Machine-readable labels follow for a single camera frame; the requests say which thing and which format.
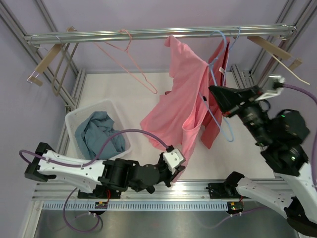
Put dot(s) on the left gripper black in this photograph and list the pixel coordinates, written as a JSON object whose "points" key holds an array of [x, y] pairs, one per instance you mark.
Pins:
{"points": [[170, 176]]}

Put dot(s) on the pink wire hanger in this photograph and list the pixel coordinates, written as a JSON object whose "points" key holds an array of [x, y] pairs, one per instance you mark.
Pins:
{"points": [[145, 82]]}

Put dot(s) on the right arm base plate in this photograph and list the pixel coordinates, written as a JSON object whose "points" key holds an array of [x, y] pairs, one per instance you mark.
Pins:
{"points": [[222, 191]]}

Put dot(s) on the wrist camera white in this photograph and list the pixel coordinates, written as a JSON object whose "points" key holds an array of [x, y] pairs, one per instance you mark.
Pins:
{"points": [[272, 88], [174, 160]]}

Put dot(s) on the beige clip hanger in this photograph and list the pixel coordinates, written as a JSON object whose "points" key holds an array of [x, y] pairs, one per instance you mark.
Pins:
{"points": [[46, 61], [276, 52]]}

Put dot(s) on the left beige clip hanger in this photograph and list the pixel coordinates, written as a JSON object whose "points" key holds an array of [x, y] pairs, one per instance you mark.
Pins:
{"points": [[46, 61]]}

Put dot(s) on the blue-grey t-shirt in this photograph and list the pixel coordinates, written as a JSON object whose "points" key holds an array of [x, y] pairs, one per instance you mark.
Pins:
{"points": [[92, 134]]}

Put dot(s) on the dark pink t-shirt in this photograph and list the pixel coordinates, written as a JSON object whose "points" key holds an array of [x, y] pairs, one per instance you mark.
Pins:
{"points": [[219, 61]]}

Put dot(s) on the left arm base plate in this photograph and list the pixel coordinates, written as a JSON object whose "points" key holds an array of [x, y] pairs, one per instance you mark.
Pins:
{"points": [[109, 192]]}

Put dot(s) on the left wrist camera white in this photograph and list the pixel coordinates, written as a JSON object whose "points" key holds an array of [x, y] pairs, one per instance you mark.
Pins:
{"points": [[174, 160]]}

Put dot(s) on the white slotted cable duct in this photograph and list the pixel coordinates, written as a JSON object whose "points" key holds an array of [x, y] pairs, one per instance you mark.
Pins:
{"points": [[136, 206]]}

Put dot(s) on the right beige clip hanger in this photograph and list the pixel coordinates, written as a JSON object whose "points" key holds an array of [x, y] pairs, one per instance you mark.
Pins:
{"points": [[276, 52]]}

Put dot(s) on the aluminium hanging rail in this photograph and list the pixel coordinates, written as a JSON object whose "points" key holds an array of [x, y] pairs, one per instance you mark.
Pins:
{"points": [[280, 30]]}

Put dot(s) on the aluminium front frame rail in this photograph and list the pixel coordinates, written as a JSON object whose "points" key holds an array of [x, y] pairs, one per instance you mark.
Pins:
{"points": [[192, 190]]}

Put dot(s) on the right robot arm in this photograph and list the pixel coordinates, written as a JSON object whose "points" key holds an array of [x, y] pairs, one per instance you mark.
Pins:
{"points": [[282, 138]]}

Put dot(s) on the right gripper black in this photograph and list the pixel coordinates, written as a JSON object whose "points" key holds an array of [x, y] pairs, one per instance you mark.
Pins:
{"points": [[227, 97]]}

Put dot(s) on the white plastic basket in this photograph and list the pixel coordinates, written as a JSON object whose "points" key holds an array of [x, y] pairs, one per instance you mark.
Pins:
{"points": [[76, 117]]}

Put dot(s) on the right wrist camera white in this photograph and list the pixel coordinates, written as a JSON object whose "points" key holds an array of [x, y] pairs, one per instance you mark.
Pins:
{"points": [[272, 88]]}

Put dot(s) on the light pink t-shirt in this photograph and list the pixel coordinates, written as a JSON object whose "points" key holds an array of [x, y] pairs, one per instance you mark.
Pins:
{"points": [[177, 117]]}

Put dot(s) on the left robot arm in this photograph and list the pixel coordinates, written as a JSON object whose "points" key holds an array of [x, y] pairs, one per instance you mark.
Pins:
{"points": [[99, 176]]}

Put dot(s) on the light blue wire hanger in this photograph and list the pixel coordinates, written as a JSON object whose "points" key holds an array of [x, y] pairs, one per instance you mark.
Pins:
{"points": [[225, 127]]}

